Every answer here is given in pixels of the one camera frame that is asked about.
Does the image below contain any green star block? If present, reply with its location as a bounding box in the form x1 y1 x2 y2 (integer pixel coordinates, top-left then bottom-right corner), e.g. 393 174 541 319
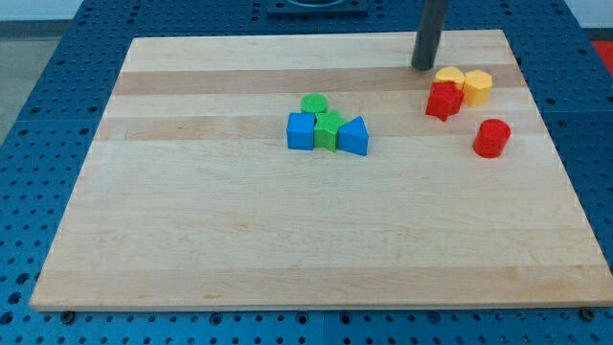
314 109 348 152

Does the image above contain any blue cube block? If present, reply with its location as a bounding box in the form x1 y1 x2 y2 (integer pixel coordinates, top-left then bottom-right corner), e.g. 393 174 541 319
286 112 316 150

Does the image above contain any blue triangle block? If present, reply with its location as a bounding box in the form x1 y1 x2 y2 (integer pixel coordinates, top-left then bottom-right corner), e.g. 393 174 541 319
337 116 370 156

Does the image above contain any green cylinder block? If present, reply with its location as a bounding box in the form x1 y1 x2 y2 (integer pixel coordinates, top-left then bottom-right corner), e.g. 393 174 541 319
300 93 329 113

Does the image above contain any light wooden board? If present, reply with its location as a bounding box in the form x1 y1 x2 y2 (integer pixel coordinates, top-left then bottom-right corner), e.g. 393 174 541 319
31 30 612 311

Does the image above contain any red star block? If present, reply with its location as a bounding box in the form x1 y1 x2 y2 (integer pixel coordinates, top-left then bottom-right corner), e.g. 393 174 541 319
425 81 465 122

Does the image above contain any yellow heart block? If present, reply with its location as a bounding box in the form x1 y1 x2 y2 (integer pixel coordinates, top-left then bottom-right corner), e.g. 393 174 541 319
435 66 465 90

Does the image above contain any red cylinder block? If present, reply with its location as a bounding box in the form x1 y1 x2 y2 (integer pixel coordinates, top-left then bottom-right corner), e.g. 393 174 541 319
472 119 511 158

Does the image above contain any yellow hexagon block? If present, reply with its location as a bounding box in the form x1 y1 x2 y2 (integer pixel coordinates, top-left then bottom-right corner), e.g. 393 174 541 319
463 70 493 106

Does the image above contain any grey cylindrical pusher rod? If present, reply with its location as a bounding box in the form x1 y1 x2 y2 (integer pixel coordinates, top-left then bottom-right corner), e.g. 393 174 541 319
411 0 450 71

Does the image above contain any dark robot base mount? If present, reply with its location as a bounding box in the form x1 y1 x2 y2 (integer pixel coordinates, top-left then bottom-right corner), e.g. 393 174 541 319
266 0 371 17

